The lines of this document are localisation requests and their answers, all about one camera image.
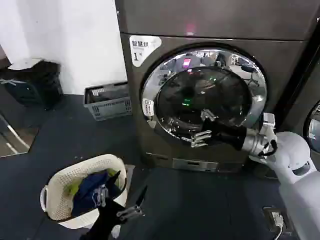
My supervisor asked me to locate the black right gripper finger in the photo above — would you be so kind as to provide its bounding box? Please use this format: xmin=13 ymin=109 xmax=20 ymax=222
xmin=189 ymin=129 xmax=214 ymax=149
xmin=199 ymin=108 xmax=218 ymax=133

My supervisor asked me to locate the grey dryer with round door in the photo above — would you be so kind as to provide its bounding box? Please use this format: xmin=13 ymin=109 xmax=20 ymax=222
xmin=115 ymin=0 xmax=315 ymax=176
xmin=291 ymin=0 xmax=320 ymax=173

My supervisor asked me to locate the white power cable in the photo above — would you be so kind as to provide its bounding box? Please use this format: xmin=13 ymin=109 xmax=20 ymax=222
xmin=271 ymin=212 xmax=286 ymax=240

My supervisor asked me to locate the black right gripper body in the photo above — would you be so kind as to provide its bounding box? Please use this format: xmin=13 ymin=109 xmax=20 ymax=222
xmin=209 ymin=121 xmax=248 ymax=152

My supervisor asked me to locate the dark blue garment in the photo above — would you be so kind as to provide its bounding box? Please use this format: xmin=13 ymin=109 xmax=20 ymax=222
xmin=70 ymin=172 xmax=121 ymax=216

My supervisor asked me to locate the round glass dryer door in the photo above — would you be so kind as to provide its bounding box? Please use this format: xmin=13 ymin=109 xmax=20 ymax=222
xmin=139 ymin=43 xmax=267 ymax=151

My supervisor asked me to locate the white printed dryer sticker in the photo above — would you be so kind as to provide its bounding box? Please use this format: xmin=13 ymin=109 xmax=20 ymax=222
xmin=128 ymin=35 xmax=162 ymax=68

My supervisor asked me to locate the white perforated laundry basket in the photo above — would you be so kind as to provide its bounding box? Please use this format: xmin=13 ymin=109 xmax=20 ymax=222
xmin=39 ymin=153 xmax=129 ymax=230

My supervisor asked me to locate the reflective metal floor panel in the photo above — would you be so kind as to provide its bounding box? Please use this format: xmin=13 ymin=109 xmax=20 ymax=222
xmin=0 ymin=111 xmax=40 ymax=158

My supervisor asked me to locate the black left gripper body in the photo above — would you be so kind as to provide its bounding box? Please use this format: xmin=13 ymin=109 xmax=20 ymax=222
xmin=85 ymin=198 xmax=126 ymax=240

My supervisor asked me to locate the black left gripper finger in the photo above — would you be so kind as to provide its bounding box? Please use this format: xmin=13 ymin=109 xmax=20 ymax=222
xmin=115 ymin=184 xmax=149 ymax=219
xmin=92 ymin=170 xmax=122 ymax=208

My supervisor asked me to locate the small white door sticker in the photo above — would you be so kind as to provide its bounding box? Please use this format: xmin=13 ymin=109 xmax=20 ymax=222
xmin=141 ymin=98 xmax=156 ymax=117

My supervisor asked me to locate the floor socket box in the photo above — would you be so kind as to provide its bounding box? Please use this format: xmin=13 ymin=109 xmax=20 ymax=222
xmin=262 ymin=206 xmax=289 ymax=229

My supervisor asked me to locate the black plastic bin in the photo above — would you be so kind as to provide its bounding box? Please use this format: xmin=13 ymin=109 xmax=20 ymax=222
xmin=0 ymin=58 xmax=64 ymax=111

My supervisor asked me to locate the grey slotted plastic crate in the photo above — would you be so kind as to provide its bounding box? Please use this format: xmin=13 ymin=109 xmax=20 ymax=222
xmin=83 ymin=81 xmax=134 ymax=123

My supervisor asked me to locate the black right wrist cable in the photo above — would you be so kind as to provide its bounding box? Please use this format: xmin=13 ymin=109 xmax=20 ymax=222
xmin=258 ymin=138 xmax=279 ymax=158

